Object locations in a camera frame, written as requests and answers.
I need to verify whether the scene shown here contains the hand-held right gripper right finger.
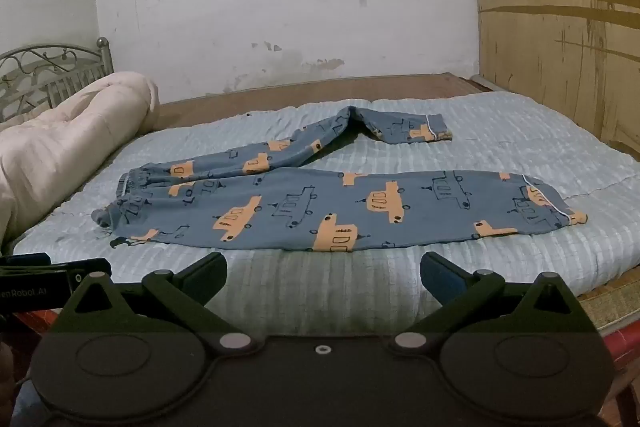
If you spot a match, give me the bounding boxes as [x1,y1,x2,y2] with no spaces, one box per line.
[394,251,599,356]

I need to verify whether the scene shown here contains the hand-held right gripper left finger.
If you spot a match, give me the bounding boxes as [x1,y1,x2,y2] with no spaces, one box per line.
[50,251,255,356]

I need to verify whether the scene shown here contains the blue pants with orange cars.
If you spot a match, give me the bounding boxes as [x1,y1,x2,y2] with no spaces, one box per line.
[91,105,589,253]

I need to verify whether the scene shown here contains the rolled cream comforter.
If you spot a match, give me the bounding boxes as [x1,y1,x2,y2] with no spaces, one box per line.
[0,71,161,249]

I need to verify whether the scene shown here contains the light blue printed blanket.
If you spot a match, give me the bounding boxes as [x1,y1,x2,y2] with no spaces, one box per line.
[10,91,640,324]

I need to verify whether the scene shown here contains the brown bed mat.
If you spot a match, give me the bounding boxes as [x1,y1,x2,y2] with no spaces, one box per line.
[152,72,483,135]

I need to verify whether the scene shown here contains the metal bed headboard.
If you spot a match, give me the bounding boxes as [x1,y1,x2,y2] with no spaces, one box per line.
[0,37,115,124]

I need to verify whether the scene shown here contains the plywood board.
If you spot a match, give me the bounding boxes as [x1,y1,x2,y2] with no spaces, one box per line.
[462,0,640,154]

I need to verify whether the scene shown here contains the red bed frame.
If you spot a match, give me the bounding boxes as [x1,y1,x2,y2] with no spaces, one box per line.
[597,319,640,360]

